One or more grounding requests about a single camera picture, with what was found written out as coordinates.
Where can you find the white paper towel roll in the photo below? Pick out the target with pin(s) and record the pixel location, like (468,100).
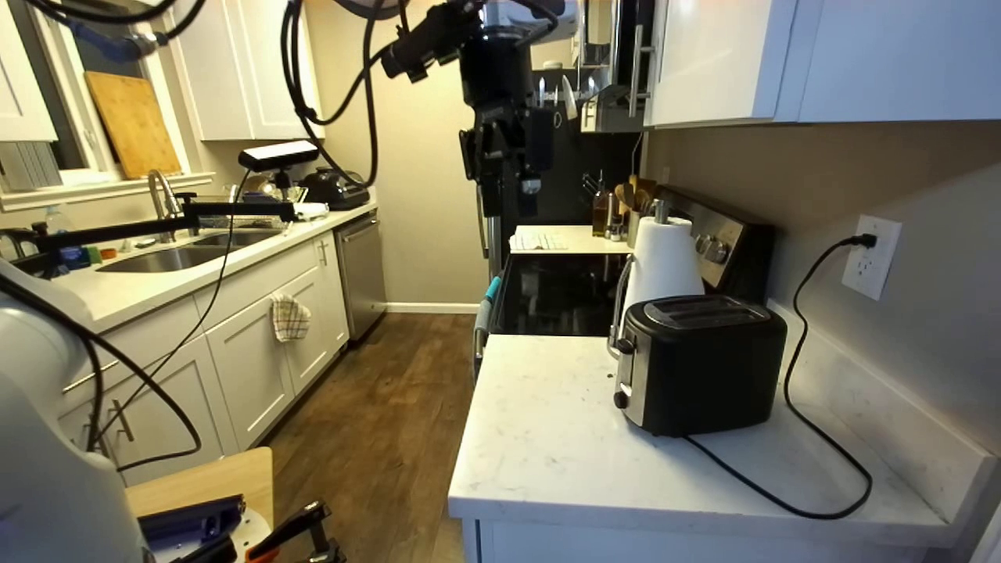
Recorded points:
(667,260)
(658,206)

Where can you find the teal towel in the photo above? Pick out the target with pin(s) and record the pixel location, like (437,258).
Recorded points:
(489,301)

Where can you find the blue flat object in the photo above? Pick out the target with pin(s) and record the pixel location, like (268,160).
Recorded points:
(191,517)

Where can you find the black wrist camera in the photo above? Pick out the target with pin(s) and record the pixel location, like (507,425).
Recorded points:
(426,41)

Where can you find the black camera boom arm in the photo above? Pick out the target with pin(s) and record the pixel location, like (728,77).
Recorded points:
(127,225)

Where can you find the dark refrigerator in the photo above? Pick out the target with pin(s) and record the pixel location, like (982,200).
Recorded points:
(595,165)

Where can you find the white sink base cabinets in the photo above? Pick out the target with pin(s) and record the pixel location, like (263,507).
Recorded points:
(244,376)

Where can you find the steel kitchen sink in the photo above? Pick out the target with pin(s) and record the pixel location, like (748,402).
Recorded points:
(177,253)

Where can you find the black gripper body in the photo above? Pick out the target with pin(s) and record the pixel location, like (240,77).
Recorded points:
(504,144)

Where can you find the wooden cutting board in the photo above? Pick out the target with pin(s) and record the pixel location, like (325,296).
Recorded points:
(134,125)

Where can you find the black countertop appliance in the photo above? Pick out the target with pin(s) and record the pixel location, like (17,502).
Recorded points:
(335,189)

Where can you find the black and silver toaster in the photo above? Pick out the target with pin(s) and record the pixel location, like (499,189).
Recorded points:
(707,364)

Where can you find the white wall cabinet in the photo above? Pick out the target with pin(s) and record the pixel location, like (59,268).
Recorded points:
(834,50)

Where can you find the white cabinet beside window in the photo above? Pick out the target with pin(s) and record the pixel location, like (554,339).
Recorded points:
(21,73)

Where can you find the wooden knife block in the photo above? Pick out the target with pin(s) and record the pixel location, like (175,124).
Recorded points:
(633,200)

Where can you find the white hanging oven mitt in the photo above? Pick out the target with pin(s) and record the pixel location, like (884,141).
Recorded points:
(289,317)

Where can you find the wooden table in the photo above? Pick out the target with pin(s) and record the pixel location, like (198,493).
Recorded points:
(208,472)

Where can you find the white wall outlet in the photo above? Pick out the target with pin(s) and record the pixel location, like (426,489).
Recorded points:
(865,277)

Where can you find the black toaster dial knob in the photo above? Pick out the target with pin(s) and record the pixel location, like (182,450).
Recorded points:
(622,398)

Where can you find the white double door cabinet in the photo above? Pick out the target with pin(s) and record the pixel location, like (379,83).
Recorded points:
(240,73)

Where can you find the silver kettle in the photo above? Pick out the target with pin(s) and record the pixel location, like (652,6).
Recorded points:
(274,189)

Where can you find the dark range hood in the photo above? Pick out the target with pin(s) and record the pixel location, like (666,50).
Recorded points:
(614,113)

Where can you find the black toaster lever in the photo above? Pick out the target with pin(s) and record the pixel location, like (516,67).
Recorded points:
(625,345)

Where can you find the silver stove knob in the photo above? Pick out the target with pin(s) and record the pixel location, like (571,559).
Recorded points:
(724,253)
(707,245)

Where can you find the black clamp with red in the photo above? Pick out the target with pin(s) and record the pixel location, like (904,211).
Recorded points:
(298,534)

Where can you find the stainless steel electric stove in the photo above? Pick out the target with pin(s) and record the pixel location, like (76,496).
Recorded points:
(552,297)

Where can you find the stainless steel dishwasher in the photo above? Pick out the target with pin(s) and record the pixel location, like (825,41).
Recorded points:
(360,277)

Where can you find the dark glass bottle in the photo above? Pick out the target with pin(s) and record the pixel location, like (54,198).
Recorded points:
(602,206)

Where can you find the black stereo camera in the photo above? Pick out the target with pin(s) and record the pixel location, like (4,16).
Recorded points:
(277,154)

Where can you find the chrome sink faucet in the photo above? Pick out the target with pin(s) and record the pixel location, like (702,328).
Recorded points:
(160,190)

